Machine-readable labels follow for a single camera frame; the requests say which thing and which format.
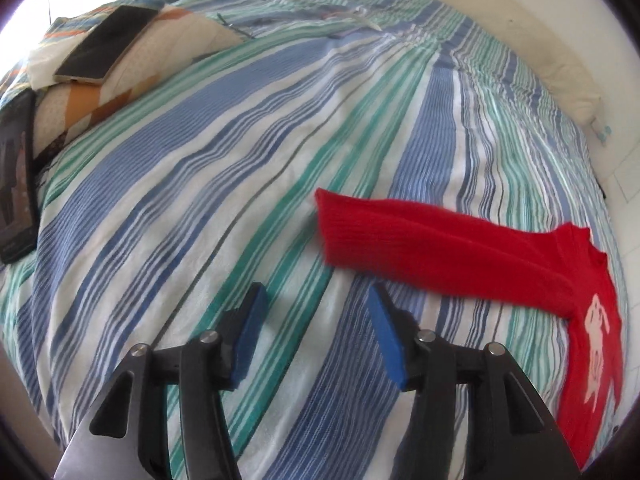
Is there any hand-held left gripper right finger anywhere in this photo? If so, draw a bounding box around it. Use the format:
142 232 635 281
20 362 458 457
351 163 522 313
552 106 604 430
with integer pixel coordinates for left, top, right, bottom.
366 282 582 480

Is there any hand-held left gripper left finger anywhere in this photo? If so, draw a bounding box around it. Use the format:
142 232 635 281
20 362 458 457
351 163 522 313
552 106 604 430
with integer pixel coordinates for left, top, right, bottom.
52 282 271 480

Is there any red knit sweater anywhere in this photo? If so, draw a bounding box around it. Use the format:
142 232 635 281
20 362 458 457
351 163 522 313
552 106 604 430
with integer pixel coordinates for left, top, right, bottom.
314 187 625 466

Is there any striped bed sheet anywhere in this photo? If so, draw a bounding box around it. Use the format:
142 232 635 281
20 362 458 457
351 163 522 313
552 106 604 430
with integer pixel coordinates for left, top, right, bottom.
0 0 626 480

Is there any black tablet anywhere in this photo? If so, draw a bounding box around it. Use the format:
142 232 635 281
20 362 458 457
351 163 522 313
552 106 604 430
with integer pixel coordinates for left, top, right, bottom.
0 91 41 265

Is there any patterned pillow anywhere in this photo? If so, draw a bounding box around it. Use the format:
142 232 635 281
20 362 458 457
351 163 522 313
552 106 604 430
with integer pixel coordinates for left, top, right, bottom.
0 2 251 161

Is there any black hairpin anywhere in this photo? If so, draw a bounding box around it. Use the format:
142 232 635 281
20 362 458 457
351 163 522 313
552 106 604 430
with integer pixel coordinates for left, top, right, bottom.
217 12 256 41

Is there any cream pillow at headboard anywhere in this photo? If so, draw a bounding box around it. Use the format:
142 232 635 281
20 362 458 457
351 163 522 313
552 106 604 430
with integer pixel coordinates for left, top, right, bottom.
300 0 608 131

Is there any gold smartphone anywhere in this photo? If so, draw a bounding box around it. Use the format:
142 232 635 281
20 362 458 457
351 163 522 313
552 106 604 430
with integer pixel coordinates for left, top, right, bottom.
54 5 160 85

